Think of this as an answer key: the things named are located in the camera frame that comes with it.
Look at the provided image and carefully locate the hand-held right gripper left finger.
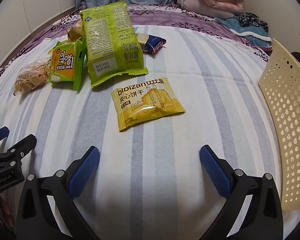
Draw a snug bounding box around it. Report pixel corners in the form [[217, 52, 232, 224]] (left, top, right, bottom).
[[16, 146, 101, 240]]

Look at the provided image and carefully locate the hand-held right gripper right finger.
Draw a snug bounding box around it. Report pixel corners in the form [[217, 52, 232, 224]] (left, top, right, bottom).
[[199, 144, 284, 240]]

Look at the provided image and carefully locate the clear biscuit bag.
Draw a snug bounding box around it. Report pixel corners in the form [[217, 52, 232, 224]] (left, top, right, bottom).
[[13, 58, 52, 97]]

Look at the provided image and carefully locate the cream perforated plastic basket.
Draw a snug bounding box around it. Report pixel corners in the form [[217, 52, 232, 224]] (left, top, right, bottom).
[[258, 38, 300, 212]]

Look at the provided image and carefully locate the yellow sandwich biscuit packet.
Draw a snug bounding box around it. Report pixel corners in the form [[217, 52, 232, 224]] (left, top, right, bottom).
[[111, 77, 186, 132]]

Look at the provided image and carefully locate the gold packet with red band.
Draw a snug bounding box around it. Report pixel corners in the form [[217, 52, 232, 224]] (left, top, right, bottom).
[[66, 19, 83, 43]]

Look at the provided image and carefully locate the striped grey white sheet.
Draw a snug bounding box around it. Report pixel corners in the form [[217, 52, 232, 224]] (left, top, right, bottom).
[[0, 25, 300, 240]]

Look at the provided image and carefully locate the small green yellow snack packet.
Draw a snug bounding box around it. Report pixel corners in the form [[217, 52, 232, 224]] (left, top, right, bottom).
[[48, 40, 87, 90]]

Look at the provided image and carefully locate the large green snack packet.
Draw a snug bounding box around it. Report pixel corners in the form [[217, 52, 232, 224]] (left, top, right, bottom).
[[79, 2, 149, 89]]

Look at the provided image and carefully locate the white wardrobe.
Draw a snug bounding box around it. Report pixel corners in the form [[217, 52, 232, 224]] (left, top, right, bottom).
[[0, 0, 77, 34]]

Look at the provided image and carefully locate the dark blue cracker packet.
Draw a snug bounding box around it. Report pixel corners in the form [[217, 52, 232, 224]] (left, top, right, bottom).
[[135, 32, 167, 54]]

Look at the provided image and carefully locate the leopard print cloth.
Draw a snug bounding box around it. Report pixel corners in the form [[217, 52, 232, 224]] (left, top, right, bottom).
[[234, 12, 269, 33]]

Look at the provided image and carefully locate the purple floral bedsheet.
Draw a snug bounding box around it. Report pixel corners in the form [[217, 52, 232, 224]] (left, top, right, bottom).
[[0, 2, 273, 80]]

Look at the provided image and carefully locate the mauve folded quilt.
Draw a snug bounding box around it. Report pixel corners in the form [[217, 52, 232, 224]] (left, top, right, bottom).
[[177, 0, 234, 19]]

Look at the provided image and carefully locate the pink floral quilt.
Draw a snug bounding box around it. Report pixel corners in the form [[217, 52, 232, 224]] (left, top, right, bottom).
[[202, 0, 245, 13]]

